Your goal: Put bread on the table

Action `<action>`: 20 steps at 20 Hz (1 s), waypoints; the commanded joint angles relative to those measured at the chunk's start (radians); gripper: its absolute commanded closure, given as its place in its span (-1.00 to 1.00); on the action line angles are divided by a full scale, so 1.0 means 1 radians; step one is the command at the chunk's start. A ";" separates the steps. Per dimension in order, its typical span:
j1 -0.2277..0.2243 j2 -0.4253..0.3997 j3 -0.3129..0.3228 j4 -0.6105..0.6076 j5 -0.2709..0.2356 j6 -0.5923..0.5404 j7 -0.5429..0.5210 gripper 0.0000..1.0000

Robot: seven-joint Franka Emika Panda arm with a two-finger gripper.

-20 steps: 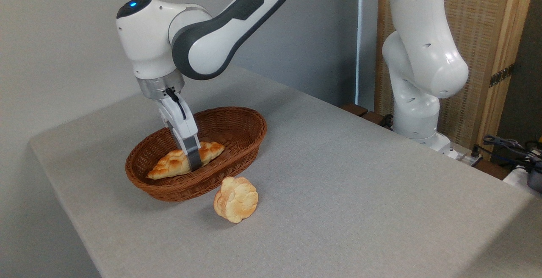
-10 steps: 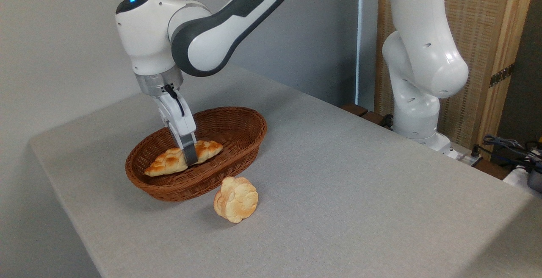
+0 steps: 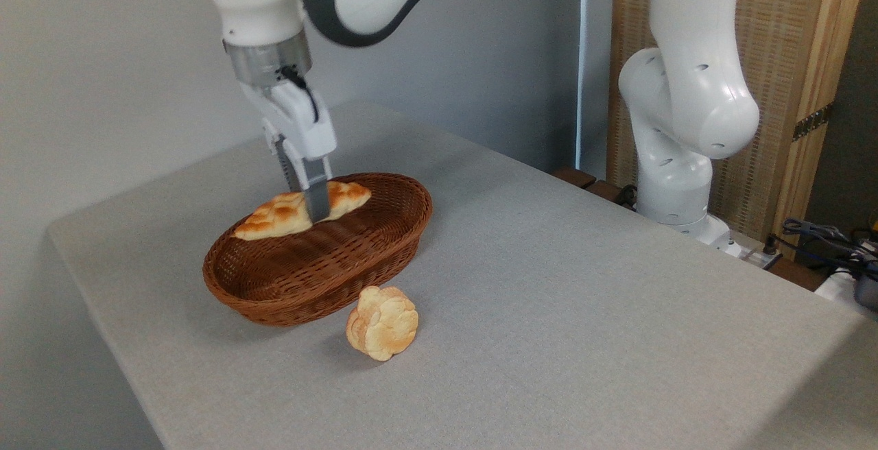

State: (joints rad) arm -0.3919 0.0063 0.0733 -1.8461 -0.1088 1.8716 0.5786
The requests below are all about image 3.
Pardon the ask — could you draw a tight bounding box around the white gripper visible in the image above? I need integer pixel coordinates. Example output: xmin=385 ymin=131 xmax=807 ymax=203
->
xmin=240 ymin=80 xmax=337 ymax=223

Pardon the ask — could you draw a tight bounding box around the long braided bread loaf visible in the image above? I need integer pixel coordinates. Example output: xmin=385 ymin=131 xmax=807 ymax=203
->
xmin=233 ymin=180 xmax=372 ymax=241

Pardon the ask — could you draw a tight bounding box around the round flower-shaped bread roll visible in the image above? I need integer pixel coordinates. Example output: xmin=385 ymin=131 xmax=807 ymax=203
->
xmin=345 ymin=285 xmax=419 ymax=362

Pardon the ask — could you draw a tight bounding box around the brown wicker basket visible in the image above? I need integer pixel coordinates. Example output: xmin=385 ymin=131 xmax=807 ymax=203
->
xmin=202 ymin=173 xmax=434 ymax=327

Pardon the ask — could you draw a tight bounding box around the dark brown wooden bench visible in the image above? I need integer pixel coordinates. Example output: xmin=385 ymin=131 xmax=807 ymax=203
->
xmin=551 ymin=166 xmax=640 ymax=209

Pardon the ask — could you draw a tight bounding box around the brass screen hinge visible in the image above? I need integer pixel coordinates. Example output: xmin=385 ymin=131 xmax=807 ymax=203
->
xmin=792 ymin=102 xmax=835 ymax=143

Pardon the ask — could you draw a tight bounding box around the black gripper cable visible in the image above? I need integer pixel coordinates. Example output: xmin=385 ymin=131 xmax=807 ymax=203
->
xmin=279 ymin=65 xmax=321 ymax=123

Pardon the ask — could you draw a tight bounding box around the white vertical wall strip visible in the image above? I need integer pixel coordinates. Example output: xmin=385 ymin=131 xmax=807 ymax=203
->
xmin=576 ymin=0 xmax=591 ymax=171

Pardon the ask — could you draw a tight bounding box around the bundle of dark cables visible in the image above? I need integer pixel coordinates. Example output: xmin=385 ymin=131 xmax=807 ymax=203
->
xmin=765 ymin=217 xmax=878 ymax=279

